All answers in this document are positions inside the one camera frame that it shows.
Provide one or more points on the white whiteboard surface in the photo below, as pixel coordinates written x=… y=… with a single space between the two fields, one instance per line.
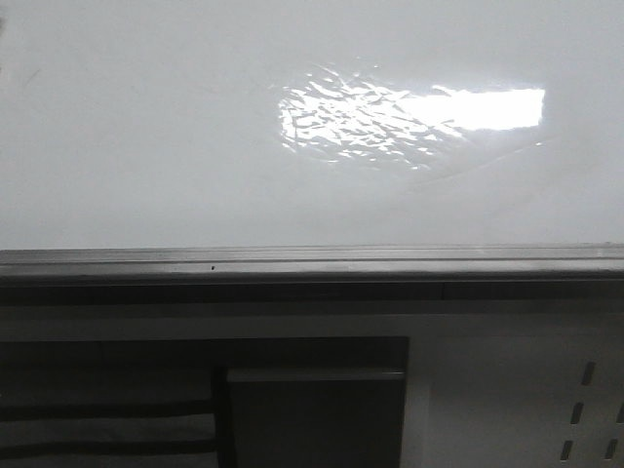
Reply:
x=161 y=124

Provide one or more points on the white perforated metal panel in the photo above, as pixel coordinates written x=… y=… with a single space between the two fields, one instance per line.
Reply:
x=527 y=392

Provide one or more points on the dark slatted rack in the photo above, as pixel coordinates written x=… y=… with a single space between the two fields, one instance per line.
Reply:
x=158 y=403

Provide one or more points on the grey aluminium whiteboard frame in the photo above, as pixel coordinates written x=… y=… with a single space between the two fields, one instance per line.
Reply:
x=141 y=276

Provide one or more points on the dark grey square panel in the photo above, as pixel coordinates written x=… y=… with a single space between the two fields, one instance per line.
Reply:
x=318 y=423

